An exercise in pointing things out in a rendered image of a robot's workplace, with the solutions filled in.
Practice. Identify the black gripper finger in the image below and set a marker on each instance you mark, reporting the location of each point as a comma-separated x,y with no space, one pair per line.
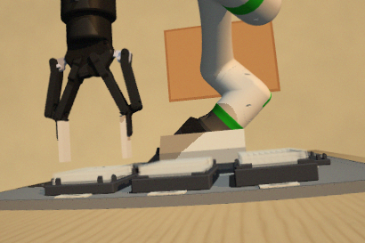
60,113
124,57

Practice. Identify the beige button panel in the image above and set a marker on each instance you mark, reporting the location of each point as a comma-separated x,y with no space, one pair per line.
220,145

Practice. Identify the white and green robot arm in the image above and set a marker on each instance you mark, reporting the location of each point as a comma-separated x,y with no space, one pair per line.
243,94

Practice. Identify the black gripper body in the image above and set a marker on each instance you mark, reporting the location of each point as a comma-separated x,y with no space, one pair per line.
85,35

